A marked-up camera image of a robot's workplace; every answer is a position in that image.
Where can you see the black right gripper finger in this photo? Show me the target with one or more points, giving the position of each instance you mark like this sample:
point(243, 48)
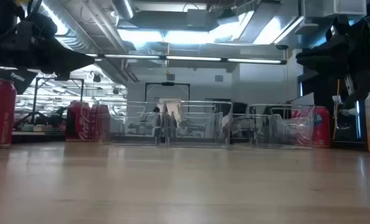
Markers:
point(328, 56)

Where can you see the red Fanta can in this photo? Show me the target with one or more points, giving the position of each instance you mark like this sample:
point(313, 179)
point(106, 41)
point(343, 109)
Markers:
point(322, 127)
point(1, 112)

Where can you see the black softbox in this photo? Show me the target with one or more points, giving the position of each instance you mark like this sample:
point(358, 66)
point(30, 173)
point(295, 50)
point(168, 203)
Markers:
point(17, 79)

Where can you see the white board panel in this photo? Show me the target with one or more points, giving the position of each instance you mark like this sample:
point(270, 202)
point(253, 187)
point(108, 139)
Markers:
point(306, 99)

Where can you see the white lamp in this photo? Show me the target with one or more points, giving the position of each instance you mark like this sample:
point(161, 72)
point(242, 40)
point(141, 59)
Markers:
point(347, 112)

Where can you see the clear plastic bin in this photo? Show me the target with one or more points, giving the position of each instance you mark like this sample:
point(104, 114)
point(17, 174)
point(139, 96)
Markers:
point(135, 124)
point(200, 124)
point(281, 127)

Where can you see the long LED light bar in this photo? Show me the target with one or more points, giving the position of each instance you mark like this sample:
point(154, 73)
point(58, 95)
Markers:
point(191, 58)

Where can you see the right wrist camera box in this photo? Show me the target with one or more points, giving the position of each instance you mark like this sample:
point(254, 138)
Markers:
point(337, 29)

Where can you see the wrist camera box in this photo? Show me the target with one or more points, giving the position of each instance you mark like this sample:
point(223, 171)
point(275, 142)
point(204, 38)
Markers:
point(41, 26)
point(337, 29)

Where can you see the black metal stand frame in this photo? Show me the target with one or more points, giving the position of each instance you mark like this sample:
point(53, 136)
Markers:
point(35, 99)

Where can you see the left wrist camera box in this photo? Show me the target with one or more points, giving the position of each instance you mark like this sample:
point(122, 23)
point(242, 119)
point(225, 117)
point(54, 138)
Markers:
point(41, 26)

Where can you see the black rectangular frame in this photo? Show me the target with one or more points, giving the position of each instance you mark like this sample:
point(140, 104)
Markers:
point(167, 83)

